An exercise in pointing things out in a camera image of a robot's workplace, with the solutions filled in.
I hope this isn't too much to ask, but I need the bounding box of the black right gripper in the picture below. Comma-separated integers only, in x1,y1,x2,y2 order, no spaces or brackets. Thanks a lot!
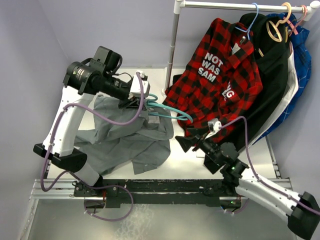
175,126,223,166

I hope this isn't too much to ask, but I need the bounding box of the teal plastic hanger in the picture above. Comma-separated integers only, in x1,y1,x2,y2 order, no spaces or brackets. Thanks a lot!
145,93,193,123

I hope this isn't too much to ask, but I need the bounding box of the grey button-up shirt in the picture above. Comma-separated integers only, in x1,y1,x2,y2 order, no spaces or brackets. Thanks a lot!
74,107,174,175

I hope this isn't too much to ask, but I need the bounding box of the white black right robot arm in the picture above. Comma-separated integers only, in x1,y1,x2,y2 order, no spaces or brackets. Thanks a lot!
175,135,320,240

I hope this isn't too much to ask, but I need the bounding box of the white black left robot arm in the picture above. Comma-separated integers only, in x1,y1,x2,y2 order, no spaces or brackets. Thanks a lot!
33,46,150,196

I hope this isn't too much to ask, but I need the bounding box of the red black plaid shirt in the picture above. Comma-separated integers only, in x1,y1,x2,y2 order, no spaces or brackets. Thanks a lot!
163,18,263,137

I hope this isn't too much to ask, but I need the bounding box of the white hanging shirt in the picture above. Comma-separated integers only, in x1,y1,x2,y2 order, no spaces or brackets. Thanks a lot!
248,42,299,147

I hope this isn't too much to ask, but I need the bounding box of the black hanging shirt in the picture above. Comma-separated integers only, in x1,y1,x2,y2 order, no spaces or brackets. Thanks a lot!
211,13,289,150

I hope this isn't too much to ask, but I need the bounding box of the blue checked shirt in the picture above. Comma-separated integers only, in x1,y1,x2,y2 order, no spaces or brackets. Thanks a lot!
254,12,313,146

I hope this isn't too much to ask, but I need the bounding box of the pink plastic hanger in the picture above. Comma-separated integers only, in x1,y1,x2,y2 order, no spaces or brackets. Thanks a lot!
286,5,308,36

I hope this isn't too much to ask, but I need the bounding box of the beige wooden hanger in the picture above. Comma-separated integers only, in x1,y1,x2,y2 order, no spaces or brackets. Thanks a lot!
253,2,292,59

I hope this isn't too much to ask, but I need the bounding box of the blue white paper hang tag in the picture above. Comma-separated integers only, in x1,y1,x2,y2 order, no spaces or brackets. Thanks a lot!
148,115,160,124

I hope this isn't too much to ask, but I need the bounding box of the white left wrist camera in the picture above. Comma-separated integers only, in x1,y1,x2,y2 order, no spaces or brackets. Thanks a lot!
128,70,150,99

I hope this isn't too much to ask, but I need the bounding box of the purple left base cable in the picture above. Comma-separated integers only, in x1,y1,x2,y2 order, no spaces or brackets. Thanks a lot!
83,182,135,222

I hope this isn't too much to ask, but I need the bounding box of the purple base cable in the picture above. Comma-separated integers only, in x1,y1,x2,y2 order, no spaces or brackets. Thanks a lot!
83,182,135,222
223,191,253,216

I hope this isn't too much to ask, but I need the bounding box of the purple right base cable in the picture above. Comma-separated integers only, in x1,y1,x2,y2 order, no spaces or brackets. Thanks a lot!
223,191,253,216

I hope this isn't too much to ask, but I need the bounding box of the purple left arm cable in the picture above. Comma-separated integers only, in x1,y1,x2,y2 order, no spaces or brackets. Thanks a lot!
40,71,147,193

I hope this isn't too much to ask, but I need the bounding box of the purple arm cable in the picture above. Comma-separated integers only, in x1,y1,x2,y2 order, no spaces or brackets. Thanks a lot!
40,71,147,193
218,116,320,216

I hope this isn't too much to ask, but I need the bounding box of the aluminium extrusion rail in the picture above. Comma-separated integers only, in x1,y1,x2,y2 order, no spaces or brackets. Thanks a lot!
29,178,293,200

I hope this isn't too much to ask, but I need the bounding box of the light blue wire hanger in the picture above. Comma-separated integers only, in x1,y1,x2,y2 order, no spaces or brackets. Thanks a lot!
234,2,259,41

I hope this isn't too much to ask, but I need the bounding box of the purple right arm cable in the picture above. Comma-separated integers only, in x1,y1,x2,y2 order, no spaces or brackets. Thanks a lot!
218,116,320,216

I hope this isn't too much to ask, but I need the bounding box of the silver clothes rack frame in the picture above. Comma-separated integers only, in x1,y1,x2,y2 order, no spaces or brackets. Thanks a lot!
161,0,320,96

